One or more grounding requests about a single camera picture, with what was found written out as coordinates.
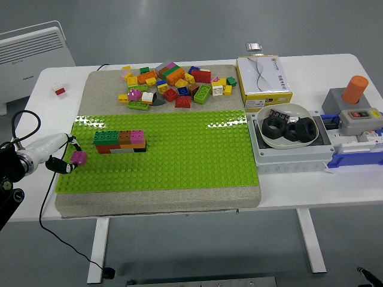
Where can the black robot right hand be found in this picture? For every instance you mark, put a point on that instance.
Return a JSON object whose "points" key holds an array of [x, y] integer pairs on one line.
{"points": [[366, 272]]}

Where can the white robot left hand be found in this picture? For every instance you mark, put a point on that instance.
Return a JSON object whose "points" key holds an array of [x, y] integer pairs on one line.
{"points": [[51, 143]]}

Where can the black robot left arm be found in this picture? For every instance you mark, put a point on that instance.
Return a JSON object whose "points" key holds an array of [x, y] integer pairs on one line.
{"points": [[9, 167]]}

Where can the dark green toy brick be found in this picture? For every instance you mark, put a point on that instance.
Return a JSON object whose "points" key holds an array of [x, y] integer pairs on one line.
{"points": [[171, 70], [106, 137]]}

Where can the flat grey toy brick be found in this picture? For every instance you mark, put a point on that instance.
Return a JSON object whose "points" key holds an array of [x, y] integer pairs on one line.
{"points": [[121, 151]]}

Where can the brown toy brick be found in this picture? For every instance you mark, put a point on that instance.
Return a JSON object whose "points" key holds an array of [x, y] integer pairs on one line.
{"points": [[193, 89], [162, 72], [124, 137]]}

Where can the flat orange toy brick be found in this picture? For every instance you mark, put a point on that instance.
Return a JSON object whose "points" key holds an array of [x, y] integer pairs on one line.
{"points": [[133, 145]]}

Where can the flat black toy brick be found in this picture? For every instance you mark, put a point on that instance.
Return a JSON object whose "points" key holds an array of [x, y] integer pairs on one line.
{"points": [[140, 150]]}

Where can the long light green brick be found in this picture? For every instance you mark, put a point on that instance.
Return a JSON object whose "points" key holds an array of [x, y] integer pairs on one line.
{"points": [[142, 87], [202, 93], [137, 105]]}

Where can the pale pink toy brick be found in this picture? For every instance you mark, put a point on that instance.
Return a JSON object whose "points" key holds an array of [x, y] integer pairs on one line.
{"points": [[125, 74]]}

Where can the white and orange brick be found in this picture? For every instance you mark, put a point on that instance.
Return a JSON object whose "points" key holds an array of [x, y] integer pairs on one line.
{"points": [[147, 97]]}

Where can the small yellow toy brick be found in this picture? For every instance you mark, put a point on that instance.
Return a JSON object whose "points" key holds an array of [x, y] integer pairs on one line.
{"points": [[126, 67]]}

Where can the grey sloped toy brick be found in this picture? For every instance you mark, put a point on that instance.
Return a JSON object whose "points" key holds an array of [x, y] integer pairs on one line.
{"points": [[158, 100]]}

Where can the long orange toy brick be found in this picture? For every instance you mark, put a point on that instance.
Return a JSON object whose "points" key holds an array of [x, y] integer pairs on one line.
{"points": [[146, 76]]}

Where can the small dark green brick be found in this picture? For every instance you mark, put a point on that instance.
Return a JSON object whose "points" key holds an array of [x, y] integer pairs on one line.
{"points": [[231, 81], [144, 70]]}

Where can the blue toy brick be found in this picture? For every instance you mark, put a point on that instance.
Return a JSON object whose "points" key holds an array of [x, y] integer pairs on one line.
{"points": [[183, 91], [161, 82], [194, 69]]}

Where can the green toy baseplate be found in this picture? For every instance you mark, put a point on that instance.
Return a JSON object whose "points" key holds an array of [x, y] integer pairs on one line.
{"points": [[179, 155]]}

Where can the red sloped toy brick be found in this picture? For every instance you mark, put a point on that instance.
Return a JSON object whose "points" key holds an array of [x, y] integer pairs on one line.
{"points": [[183, 101]]}

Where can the large orange toy brick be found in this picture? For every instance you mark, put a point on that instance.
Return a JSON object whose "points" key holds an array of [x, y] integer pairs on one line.
{"points": [[175, 76]]}

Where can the yellow sloped toy brick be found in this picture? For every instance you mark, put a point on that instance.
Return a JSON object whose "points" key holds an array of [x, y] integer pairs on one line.
{"points": [[181, 83]]}

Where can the thin pink toy brick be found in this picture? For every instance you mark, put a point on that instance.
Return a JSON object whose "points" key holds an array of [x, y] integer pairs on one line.
{"points": [[171, 64]]}

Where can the large red toy brick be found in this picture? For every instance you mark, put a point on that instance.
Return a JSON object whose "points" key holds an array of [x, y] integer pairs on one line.
{"points": [[201, 76]]}

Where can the thin white toy brick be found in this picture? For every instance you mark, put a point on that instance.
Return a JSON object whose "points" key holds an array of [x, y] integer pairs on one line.
{"points": [[205, 70]]}

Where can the pink sloped toy brick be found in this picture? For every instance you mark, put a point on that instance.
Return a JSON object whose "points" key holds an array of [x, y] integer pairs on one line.
{"points": [[215, 79]]}

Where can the white table leg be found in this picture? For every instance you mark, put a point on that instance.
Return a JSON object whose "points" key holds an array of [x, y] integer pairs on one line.
{"points": [[312, 239], [98, 251]]}

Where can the white panel heater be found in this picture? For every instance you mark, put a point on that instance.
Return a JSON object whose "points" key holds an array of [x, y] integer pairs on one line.
{"points": [[24, 59]]}

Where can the grey-brown foam mat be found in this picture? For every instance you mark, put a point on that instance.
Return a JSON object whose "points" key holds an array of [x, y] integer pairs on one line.
{"points": [[149, 200]]}

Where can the white breaker module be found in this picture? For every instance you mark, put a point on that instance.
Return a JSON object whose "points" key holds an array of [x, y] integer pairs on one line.
{"points": [[353, 145]]}

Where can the grey plastic junction box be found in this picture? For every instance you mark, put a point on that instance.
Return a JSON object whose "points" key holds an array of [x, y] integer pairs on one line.
{"points": [[287, 158]]}

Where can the white shallow bowl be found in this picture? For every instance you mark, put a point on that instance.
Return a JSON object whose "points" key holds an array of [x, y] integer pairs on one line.
{"points": [[281, 145]]}

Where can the large black hex nut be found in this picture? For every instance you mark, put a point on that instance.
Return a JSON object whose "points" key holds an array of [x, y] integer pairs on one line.
{"points": [[300, 131], [267, 128]]}

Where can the small black hex nut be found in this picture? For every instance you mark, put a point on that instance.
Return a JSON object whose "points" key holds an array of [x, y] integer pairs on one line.
{"points": [[289, 136]]}

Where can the grey block with hole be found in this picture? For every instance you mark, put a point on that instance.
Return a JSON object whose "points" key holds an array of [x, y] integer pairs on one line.
{"points": [[332, 101]]}

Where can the dark patterned component strip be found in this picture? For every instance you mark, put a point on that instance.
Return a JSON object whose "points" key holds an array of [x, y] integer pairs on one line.
{"points": [[279, 114]]}

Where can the orange cylinder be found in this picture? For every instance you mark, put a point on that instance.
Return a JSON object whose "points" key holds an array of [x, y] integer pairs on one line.
{"points": [[355, 88]]}

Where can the yellow and white carton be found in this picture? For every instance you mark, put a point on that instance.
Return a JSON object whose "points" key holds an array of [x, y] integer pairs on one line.
{"points": [[263, 77]]}

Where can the small silver metal object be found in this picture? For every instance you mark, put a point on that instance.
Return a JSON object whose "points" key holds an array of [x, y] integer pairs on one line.
{"points": [[253, 47]]}

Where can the blue plastic rail base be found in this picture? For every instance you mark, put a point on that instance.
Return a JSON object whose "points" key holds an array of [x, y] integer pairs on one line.
{"points": [[353, 159]]}

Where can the grey push-button switch box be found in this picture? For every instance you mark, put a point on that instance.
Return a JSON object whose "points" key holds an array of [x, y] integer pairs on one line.
{"points": [[356, 124]]}

